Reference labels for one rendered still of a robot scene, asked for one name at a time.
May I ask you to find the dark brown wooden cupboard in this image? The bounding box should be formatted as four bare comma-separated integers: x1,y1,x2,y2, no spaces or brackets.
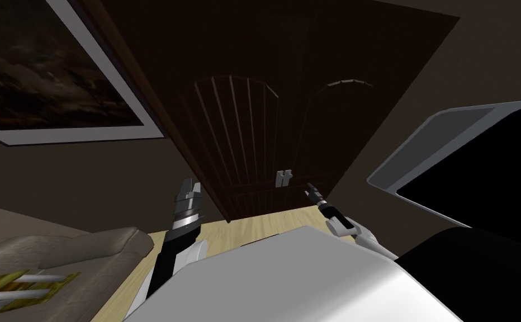
81,0,462,224

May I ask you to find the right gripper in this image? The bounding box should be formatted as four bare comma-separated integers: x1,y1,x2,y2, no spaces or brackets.
304,182,329,210

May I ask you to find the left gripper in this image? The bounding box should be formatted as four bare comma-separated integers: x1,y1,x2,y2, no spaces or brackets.
173,178,202,220

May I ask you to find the black television with grey frame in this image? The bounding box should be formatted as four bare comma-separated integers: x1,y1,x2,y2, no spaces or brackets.
366,97,521,230

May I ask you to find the gold and white frame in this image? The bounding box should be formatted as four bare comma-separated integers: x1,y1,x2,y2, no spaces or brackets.
0,269,82,315

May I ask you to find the dark picture in white frame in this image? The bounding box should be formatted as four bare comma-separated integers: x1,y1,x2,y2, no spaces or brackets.
0,0,166,146

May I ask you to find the dark brown cupboard door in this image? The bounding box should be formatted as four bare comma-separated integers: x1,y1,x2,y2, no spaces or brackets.
283,78,377,212
177,73,289,221

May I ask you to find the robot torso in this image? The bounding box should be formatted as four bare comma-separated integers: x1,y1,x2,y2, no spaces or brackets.
124,225,463,322

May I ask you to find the beige sofa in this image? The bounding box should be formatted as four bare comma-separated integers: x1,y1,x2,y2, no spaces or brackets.
0,201,155,322

